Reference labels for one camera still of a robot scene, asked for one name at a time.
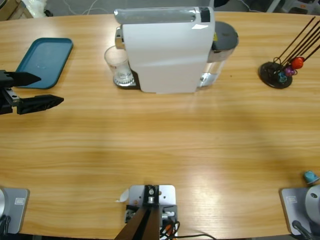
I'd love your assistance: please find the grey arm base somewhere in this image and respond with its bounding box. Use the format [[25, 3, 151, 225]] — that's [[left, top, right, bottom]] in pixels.
[[0, 187, 31, 235], [279, 184, 320, 236]]

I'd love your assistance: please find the light blue coffee capsule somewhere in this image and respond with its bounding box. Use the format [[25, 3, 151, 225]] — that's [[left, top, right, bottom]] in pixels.
[[303, 170, 320, 186]]

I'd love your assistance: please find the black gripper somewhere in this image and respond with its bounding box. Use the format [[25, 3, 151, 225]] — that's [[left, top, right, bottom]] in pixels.
[[0, 69, 65, 115]]

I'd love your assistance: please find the black base cable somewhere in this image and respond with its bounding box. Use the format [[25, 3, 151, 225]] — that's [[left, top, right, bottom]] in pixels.
[[291, 219, 314, 240], [0, 214, 12, 236]]

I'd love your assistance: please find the white desk frame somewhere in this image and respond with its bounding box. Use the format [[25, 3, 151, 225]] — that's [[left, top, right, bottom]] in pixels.
[[265, 0, 285, 13]]

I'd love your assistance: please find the white plastic bag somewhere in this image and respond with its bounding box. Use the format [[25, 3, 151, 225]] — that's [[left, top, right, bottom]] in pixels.
[[21, 0, 48, 18]]

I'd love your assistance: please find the clear glass cup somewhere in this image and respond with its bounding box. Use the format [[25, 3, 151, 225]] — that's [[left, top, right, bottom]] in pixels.
[[104, 45, 133, 86]]

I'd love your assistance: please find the orange-red coffee capsule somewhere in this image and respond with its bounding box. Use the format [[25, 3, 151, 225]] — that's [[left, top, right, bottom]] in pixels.
[[291, 56, 305, 70]]

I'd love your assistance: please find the purple coffee capsule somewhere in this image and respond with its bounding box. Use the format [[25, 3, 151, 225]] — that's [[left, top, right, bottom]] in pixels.
[[284, 65, 297, 77]]

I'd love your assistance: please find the white capsule coffee machine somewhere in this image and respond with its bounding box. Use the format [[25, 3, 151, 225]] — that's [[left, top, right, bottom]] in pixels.
[[113, 6, 217, 95]]

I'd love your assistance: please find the white floor cable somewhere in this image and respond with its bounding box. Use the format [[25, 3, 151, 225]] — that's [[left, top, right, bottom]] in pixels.
[[62, 0, 116, 16]]

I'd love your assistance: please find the cardboard box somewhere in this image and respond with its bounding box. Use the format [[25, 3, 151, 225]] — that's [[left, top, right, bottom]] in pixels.
[[0, 0, 34, 22]]

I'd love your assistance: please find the clear water tank black lid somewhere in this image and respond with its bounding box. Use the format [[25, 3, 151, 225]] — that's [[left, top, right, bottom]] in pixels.
[[206, 21, 240, 88]]

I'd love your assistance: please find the white paper tab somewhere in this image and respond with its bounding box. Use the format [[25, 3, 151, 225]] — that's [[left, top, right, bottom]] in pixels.
[[114, 188, 130, 203]]

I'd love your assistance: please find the dark camera post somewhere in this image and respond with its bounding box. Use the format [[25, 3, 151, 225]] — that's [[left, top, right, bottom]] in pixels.
[[115, 184, 161, 240]]

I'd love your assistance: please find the black capsule holder with rods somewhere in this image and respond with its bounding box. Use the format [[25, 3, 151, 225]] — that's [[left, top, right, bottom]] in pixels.
[[258, 16, 320, 90]]

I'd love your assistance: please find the orange cable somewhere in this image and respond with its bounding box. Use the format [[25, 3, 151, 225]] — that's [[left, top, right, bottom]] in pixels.
[[159, 222, 176, 237]]

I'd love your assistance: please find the white mount block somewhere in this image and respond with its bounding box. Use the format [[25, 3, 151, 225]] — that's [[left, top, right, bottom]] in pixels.
[[124, 184, 179, 237]]

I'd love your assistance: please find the teal plastic tray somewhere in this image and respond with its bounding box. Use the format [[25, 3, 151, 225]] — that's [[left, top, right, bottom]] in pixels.
[[14, 37, 74, 90]]

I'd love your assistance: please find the thin black cable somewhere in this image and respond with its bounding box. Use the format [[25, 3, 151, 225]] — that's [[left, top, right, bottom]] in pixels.
[[172, 219, 218, 240]]

